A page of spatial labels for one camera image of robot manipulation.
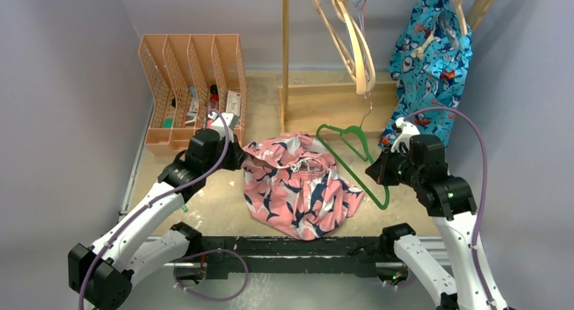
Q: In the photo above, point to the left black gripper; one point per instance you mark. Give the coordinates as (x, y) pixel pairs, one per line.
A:
(238, 155)

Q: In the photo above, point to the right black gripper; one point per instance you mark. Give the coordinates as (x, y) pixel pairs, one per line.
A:
(380, 171)

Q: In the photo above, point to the green plastic hanger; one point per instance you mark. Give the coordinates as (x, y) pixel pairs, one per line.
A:
(365, 155)

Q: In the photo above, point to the pink shark print shorts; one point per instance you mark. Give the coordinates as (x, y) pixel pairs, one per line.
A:
(292, 184)

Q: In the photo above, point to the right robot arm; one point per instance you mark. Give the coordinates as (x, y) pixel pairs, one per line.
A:
(420, 164)

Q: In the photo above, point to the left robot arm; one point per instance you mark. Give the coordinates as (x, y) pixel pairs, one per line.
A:
(105, 272)

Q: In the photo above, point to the blue shark print shorts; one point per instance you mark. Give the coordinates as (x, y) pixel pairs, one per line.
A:
(430, 64)

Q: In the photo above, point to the wooden hanger holding blue shorts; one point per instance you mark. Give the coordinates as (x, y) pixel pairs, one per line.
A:
(456, 5)

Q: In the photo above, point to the pink bottle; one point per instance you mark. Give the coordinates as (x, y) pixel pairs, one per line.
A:
(213, 104)

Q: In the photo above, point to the small white box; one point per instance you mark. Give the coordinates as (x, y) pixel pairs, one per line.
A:
(234, 103)

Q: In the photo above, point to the white tube in organizer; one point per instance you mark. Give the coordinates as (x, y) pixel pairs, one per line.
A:
(193, 110)

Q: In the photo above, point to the wooden clothes rack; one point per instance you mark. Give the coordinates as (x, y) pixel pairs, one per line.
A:
(303, 108)

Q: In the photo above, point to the orange plastic file organizer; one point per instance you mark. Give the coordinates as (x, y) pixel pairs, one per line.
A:
(173, 63)

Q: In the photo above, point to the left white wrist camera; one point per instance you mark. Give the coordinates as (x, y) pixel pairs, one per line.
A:
(223, 123)

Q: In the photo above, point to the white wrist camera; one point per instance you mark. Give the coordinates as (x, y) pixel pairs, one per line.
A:
(405, 130)
(223, 123)

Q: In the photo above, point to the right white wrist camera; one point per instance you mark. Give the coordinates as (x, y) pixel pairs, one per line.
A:
(405, 130)

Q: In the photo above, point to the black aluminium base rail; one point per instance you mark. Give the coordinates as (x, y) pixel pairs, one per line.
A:
(361, 256)

